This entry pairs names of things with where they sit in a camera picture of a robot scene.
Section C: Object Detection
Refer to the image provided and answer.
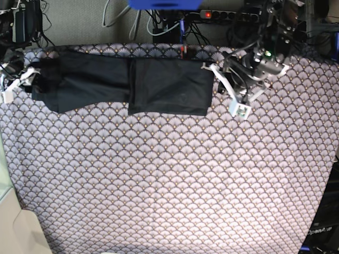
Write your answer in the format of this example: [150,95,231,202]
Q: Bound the beige furniture edge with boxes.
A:
[1,145,51,253]

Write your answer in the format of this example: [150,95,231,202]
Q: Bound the patterned scallop tablecloth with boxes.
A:
[1,53,338,253]

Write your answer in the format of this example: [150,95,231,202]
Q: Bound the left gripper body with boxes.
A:
[217,58,267,98]

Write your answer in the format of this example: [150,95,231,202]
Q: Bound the dark navy T-shirt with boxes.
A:
[31,51,214,116]

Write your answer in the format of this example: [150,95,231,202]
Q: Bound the black cable bundle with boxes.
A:
[153,10,255,49]

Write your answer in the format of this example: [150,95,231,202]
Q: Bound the black OpenArm box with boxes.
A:
[299,162,338,253]

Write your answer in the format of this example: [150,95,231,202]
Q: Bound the white power strip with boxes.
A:
[199,10,259,23]

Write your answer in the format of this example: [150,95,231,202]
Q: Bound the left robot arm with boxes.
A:
[219,1,305,102]

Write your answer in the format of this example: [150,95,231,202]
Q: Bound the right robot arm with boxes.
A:
[1,1,55,92]

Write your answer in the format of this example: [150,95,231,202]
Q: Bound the red black table clamp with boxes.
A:
[181,45,188,59]

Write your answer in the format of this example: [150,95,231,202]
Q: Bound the grey cables on floor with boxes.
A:
[102,0,181,40]

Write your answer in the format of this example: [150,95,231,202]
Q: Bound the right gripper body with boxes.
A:
[15,59,60,93]

